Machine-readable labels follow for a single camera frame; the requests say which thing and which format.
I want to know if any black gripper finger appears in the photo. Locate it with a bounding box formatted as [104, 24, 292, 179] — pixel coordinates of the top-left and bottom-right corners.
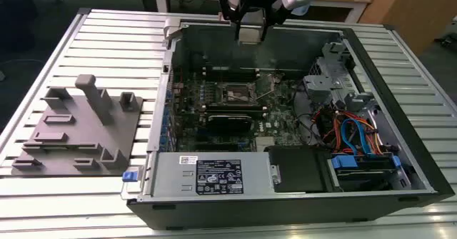
[259, 6, 287, 42]
[216, 0, 245, 41]

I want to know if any silver CPU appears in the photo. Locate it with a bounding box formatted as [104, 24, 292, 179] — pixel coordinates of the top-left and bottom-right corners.
[237, 26, 264, 46]

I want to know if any black expansion slot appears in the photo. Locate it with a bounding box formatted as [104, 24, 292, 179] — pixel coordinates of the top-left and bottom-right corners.
[195, 142, 240, 152]

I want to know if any metal drive cage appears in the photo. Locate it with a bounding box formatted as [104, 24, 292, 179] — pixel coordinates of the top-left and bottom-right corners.
[301, 42, 379, 117]

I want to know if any green motherboard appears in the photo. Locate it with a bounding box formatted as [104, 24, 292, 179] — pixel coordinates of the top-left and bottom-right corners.
[169, 70, 316, 153]

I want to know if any wooden cabinet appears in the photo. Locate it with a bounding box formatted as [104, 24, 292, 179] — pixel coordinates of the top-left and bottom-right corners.
[358, 0, 457, 57]

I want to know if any silver chipset heatsink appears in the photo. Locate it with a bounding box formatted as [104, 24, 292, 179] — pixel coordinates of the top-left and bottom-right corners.
[255, 135, 277, 147]

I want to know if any hard disk in blue carrier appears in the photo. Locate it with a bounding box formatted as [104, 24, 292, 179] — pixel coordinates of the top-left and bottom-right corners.
[329, 155, 400, 174]

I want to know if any grey parts rack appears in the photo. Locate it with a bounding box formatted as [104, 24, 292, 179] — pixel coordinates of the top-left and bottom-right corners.
[9, 74, 144, 176]

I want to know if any silver power supply unit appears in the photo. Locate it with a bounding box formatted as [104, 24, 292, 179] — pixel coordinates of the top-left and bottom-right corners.
[137, 151, 283, 197]

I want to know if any blue plastic latch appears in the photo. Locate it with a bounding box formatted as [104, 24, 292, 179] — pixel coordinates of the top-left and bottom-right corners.
[120, 171, 138, 183]

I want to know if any black PC case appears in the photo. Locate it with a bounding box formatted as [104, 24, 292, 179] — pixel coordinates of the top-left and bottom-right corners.
[120, 17, 454, 230]

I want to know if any black cable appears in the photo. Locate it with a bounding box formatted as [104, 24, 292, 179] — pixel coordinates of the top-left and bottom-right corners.
[289, 83, 324, 146]

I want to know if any orange wire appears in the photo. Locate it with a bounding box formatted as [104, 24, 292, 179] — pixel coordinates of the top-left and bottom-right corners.
[331, 112, 348, 150]
[356, 117, 386, 156]

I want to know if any blue data cable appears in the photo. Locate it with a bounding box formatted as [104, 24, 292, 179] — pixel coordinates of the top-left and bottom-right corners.
[339, 118, 359, 155]
[356, 119, 375, 158]

